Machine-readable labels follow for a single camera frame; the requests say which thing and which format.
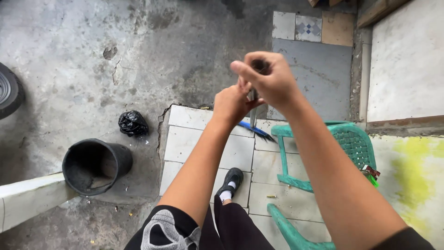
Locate person's right hand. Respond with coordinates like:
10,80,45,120
230,51,303,117

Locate person's left hand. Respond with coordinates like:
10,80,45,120
213,78,265,128

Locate blue broom with dark bristles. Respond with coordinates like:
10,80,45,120
237,59,278,144

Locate black shoe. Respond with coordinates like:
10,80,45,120
215,167,244,199

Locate white sock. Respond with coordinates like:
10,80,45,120
219,181,237,203

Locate black plastic bag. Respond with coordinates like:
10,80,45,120
118,110,149,137

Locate green plastic chair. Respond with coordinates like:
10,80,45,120
266,120,379,250

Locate black printed trousers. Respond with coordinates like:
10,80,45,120
124,194,275,250

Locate black plastic bucket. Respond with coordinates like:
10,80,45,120
62,138,134,197

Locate red and green packet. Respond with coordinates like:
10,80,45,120
361,165,381,188

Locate wooden plank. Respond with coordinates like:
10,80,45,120
357,0,411,29

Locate dark sleeve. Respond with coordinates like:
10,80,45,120
370,227,436,250

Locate black vehicle tyre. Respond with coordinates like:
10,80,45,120
0,62,26,121

